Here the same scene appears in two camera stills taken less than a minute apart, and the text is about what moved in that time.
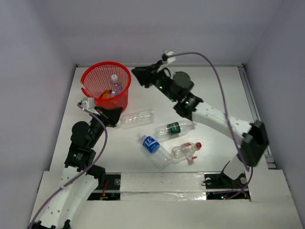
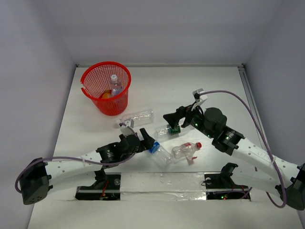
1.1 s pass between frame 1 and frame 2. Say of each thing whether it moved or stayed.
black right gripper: moved
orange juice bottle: stayed
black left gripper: moved
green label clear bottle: stayed
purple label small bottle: stayed
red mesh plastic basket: stayed
